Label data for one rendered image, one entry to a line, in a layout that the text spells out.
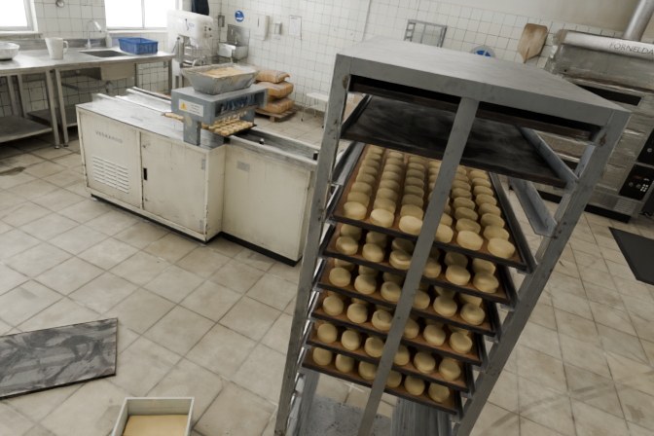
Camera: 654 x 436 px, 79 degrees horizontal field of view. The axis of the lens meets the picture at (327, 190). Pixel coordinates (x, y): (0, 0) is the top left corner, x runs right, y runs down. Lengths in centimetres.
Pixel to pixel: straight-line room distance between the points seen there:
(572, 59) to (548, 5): 121
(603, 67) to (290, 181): 396
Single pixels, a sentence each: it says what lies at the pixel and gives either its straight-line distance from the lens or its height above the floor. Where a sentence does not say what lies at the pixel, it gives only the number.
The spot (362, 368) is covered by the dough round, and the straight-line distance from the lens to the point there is 113.
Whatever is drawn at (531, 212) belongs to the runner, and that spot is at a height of 158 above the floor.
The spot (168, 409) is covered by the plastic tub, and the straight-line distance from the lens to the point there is 223.
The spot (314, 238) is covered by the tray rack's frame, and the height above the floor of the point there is 144.
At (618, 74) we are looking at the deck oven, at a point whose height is 166.
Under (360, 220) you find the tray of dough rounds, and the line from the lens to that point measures 85.
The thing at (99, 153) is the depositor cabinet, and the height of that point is 50.
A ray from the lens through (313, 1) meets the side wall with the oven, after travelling 709.
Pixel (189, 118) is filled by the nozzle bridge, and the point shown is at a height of 102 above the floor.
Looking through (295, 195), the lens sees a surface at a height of 63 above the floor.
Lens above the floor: 190
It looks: 26 degrees down
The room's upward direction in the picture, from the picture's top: 10 degrees clockwise
